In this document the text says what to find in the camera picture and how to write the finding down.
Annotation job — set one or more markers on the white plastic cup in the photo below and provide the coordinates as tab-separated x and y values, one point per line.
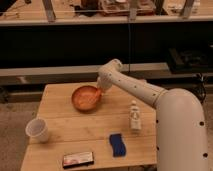
37	129

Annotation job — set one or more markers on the long metal shelf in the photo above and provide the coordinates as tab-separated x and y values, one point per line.
46	75

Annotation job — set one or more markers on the black equipment case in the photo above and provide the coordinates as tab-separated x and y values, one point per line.
185	61

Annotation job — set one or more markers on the white plastic bottle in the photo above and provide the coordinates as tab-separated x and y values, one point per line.
135	122

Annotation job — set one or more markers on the wooden table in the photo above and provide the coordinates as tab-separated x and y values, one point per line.
72	131

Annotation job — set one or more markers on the blue sponge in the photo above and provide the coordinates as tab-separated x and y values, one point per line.
118	146

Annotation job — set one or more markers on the orange ceramic bowl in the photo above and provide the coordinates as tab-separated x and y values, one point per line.
86	98

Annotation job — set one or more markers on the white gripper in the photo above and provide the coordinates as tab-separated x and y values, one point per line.
103	84

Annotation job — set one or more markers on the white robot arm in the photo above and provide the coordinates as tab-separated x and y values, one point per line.
181	135

